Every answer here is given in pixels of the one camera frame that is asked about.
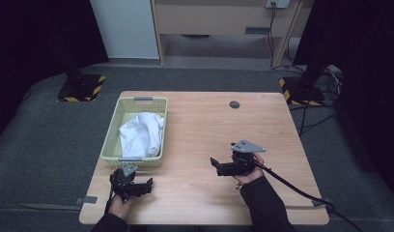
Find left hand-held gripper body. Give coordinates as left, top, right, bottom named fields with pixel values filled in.
left=108, top=161, right=148, bottom=203

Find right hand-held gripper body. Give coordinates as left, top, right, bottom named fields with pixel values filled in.
left=216, top=138, right=267, bottom=178

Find pale green plastic basket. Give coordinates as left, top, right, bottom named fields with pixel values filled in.
left=99, top=96, right=169, bottom=168

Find white cloth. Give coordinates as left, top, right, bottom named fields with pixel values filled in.
left=118, top=111, right=166, bottom=159

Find person's right hand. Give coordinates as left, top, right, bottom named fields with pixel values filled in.
left=233, top=153, right=266, bottom=186

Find person's left hand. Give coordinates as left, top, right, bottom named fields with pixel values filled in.
left=107, top=193, right=135, bottom=220

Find grey tape piece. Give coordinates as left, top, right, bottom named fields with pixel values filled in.
left=74, top=194, right=99, bottom=207
left=311, top=197, right=333, bottom=209

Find black yellow striped stand base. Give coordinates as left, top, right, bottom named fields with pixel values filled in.
left=278, top=76, right=326, bottom=107
left=55, top=73, right=107, bottom=103

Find wooden cabinet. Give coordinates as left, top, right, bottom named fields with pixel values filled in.
left=150, top=0, right=313, bottom=70

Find white panel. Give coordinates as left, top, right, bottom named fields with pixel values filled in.
left=89, top=0, right=160, bottom=60

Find white power strip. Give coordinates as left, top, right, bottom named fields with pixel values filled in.
left=265, top=0, right=292, bottom=10

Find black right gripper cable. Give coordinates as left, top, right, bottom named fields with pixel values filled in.
left=254, top=160, right=365, bottom=232

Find black floor cables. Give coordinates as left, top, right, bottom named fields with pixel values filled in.
left=275, top=38, right=345, bottom=137

